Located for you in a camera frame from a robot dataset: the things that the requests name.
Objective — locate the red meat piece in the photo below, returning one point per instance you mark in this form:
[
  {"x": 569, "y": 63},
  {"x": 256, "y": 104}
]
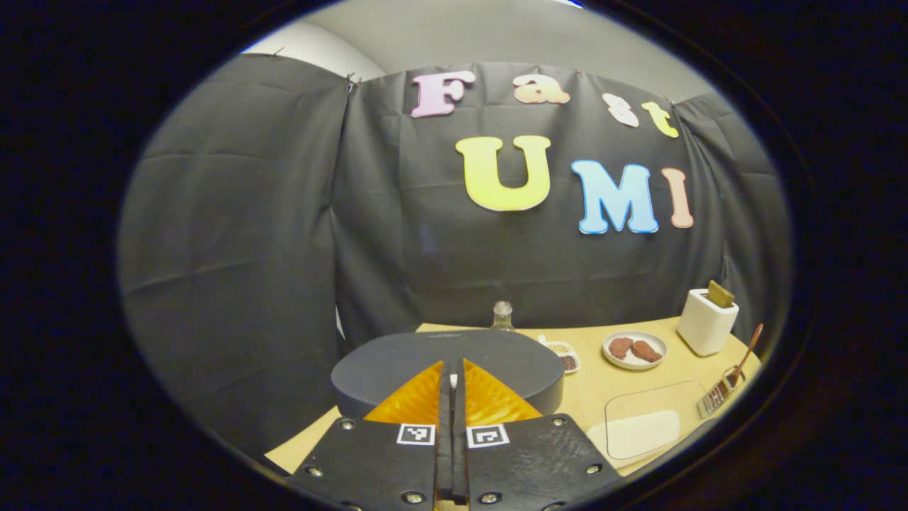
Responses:
[
  {"x": 647, "y": 351},
  {"x": 621, "y": 348}
]

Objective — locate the white toaster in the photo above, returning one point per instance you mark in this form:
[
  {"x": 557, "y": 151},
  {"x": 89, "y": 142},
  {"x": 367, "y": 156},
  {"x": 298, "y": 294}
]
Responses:
[{"x": 702, "y": 330}]

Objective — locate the brown toast slice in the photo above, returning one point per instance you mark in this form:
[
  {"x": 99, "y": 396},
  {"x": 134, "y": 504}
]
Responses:
[{"x": 720, "y": 294}]

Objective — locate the black backdrop cloth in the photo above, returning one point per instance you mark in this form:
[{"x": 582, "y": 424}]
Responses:
[{"x": 248, "y": 248}]

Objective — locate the clear plastic rice box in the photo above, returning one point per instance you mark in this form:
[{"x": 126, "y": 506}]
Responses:
[{"x": 652, "y": 397}]

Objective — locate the brown wooden spoon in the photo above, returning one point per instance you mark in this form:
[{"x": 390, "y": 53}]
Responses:
[{"x": 745, "y": 355}]

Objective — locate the dark grey rice cooker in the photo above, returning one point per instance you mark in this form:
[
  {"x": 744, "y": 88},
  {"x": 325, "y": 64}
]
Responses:
[{"x": 397, "y": 362}]

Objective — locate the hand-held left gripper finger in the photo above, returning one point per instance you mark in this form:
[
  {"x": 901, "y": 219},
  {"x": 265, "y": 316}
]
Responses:
[
  {"x": 445, "y": 440},
  {"x": 460, "y": 440}
]

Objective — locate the small white seasoning dish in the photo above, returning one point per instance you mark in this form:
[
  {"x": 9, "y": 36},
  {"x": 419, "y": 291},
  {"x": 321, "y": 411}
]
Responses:
[{"x": 564, "y": 355}]

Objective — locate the white round plate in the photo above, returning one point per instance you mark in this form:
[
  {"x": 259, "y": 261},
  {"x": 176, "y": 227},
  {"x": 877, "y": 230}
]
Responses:
[{"x": 635, "y": 363}]

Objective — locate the small glass bottle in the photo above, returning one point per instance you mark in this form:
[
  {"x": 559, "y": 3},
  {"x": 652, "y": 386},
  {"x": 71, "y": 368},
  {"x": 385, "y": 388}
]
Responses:
[{"x": 502, "y": 318}]

